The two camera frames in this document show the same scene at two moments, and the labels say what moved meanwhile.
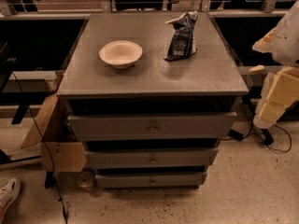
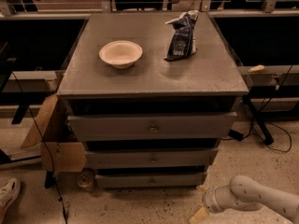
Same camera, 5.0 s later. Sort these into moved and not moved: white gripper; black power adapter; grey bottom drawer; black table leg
Moved: white gripper
Not moved: grey bottom drawer; black table leg; black power adapter
